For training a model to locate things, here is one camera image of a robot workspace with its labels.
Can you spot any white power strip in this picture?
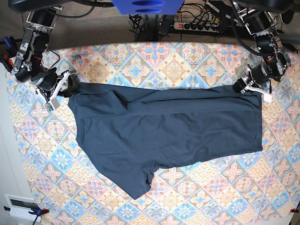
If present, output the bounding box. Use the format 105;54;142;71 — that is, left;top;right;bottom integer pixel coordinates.
173;22;218;32

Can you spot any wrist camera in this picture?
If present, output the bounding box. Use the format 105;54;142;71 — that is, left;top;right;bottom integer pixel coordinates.
45;98;60;113
262;93;273;103

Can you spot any white wall outlet box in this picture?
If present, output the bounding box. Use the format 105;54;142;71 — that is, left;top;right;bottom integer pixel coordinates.
5;194;38;222

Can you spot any lower left table clamp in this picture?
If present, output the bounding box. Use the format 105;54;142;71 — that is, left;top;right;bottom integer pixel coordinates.
4;206;49;225

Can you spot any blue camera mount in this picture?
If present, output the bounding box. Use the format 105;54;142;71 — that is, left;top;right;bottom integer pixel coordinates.
112;0;184;15

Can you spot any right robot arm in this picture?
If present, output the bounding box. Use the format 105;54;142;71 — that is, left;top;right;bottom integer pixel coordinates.
11;7;79;102

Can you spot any table clamp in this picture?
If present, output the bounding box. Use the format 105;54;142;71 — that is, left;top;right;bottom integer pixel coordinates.
290;209;300;213
4;206;49;225
0;36;17;72

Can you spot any patterned tablecloth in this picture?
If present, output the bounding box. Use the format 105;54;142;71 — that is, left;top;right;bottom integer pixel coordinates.
5;43;300;225

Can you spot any lower right table clamp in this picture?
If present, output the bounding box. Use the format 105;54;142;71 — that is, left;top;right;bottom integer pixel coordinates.
290;209;300;213

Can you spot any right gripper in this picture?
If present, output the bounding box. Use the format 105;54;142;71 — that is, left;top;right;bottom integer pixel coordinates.
30;70;80;103

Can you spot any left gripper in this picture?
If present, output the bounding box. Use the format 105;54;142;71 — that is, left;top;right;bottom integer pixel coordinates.
232;64;272;94

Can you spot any dark blue t-shirt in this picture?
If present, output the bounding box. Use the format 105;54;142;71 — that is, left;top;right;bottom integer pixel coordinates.
68;82;263;199

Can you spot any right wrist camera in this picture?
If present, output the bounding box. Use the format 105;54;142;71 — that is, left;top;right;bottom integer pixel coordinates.
45;98;60;113

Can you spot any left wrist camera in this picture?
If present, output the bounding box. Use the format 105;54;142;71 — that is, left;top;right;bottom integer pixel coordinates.
262;93;273;103

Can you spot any upper left table clamp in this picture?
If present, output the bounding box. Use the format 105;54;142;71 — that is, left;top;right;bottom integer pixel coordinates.
0;36;17;72

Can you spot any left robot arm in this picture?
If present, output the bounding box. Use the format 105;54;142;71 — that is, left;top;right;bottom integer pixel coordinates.
230;1;291;94

